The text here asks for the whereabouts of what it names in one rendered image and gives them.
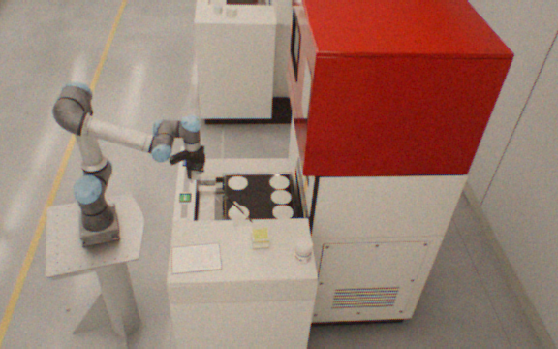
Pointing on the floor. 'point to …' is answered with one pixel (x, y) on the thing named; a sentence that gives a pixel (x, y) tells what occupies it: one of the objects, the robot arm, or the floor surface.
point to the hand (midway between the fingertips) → (190, 180)
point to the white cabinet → (242, 324)
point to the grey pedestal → (104, 315)
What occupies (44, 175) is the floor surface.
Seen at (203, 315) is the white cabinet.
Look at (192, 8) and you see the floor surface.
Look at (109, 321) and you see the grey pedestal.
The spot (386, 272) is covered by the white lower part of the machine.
